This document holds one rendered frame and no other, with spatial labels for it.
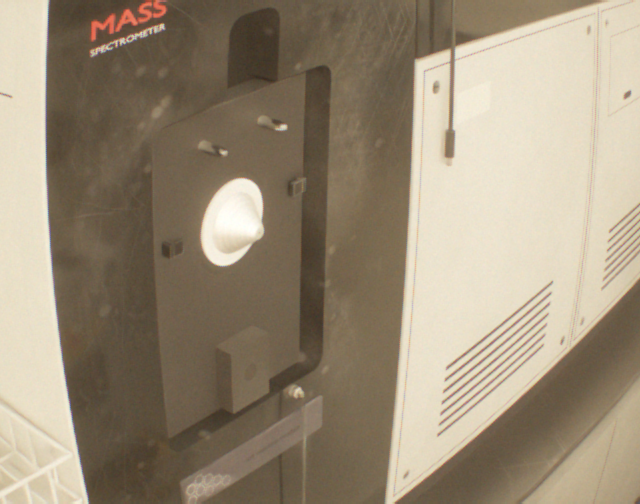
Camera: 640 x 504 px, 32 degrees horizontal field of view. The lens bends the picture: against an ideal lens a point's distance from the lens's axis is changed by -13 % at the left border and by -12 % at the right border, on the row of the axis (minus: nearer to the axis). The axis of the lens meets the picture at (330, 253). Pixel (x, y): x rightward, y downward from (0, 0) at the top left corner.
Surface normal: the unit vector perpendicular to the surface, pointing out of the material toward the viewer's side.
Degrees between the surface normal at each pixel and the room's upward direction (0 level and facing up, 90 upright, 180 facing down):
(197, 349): 90
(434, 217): 90
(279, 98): 90
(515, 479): 0
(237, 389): 90
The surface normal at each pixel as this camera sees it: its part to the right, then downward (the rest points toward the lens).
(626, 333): 0.03, -0.89
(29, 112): -0.61, 0.35
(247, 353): 0.79, 0.30
